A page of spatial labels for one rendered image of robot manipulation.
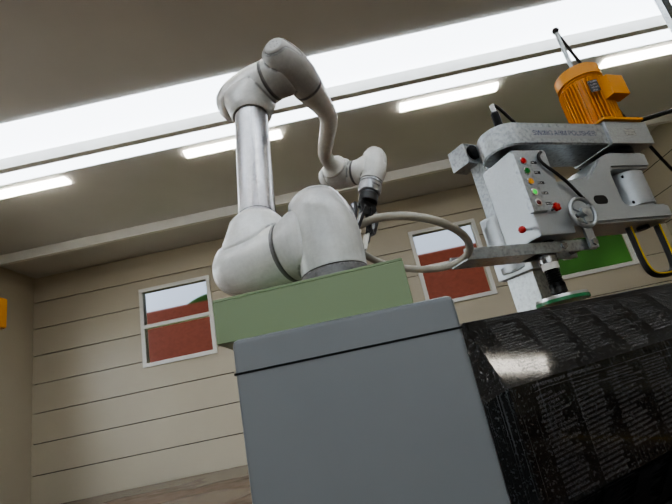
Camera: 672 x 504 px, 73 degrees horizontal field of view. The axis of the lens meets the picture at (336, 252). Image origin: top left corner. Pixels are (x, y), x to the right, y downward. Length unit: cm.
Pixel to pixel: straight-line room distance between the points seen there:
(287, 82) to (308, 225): 58
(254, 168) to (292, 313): 54
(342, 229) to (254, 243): 22
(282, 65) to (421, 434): 106
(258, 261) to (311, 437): 44
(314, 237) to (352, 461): 46
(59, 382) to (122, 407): 129
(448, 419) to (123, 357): 845
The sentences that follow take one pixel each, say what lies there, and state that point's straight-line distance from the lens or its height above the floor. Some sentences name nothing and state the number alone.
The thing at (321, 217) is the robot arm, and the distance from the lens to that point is 100.
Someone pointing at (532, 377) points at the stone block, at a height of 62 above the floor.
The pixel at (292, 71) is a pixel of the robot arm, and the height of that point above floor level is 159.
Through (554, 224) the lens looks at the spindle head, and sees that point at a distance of 214.
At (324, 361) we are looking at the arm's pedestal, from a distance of 80.
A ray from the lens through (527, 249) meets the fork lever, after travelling 206.
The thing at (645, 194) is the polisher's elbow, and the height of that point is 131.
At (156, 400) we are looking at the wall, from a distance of 872.
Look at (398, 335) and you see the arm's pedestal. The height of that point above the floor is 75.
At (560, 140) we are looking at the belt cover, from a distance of 244.
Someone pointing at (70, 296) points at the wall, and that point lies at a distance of 984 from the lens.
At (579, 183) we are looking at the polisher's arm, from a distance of 238.
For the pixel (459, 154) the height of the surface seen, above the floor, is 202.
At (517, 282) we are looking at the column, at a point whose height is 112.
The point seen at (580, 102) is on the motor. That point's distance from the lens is 285.
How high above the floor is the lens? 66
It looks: 18 degrees up
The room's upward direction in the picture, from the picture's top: 12 degrees counter-clockwise
